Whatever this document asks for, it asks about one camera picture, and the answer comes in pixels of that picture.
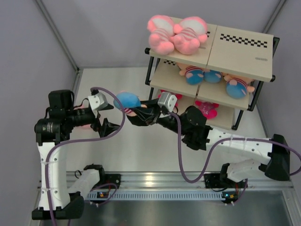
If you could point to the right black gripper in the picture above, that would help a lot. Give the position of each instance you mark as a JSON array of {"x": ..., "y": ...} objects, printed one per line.
[{"x": 149, "y": 117}]

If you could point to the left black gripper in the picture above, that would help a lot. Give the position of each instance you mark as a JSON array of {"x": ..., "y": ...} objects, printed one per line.
[{"x": 107, "y": 127}]

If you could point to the magenta glasses doll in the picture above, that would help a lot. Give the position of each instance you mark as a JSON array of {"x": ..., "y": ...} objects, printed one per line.
[
  {"x": 178, "y": 96},
  {"x": 208, "y": 109}
]

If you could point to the orange-faced blue doll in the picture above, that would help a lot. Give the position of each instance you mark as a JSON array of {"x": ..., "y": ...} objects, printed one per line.
[{"x": 194, "y": 75}]

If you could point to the pink plush behind arm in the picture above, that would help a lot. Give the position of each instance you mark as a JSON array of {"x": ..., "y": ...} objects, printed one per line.
[{"x": 86, "y": 127}]

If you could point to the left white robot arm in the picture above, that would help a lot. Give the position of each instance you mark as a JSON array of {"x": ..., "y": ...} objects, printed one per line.
[{"x": 52, "y": 134}]

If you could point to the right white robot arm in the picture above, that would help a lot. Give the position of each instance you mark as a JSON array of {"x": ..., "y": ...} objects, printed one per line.
[{"x": 269, "y": 156}]

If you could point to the blue doll on middle shelf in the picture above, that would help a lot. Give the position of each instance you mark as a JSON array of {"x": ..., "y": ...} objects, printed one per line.
[{"x": 212, "y": 76}]

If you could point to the beige three-tier shelf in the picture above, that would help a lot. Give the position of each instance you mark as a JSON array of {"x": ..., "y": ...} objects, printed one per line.
[{"x": 218, "y": 69}]

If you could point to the left pink plush toy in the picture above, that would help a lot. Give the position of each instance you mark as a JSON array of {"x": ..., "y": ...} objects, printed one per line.
[{"x": 161, "y": 28}]

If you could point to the pink plush toy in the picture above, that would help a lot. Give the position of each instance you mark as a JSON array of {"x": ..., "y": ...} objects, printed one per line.
[
  {"x": 161, "y": 28},
  {"x": 190, "y": 33}
]

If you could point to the right pink plush toy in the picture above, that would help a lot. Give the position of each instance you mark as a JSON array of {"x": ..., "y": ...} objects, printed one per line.
[{"x": 190, "y": 33}]

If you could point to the blue striped doll right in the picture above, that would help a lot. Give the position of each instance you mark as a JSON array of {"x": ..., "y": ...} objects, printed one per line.
[{"x": 237, "y": 86}]

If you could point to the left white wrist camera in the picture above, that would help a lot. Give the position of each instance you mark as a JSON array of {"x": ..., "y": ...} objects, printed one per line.
[{"x": 97, "y": 102}]

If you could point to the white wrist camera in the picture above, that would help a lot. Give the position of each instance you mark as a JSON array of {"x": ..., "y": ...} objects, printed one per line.
[
  {"x": 167, "y": 101},
  {"x": 97, "y": 102}
]

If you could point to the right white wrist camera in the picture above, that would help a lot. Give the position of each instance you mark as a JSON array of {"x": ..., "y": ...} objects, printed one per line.
[{"x": 167, "y": 101}]

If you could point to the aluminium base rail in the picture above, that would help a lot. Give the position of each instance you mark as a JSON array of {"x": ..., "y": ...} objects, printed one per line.
[{"x": 148, "y": 187}]

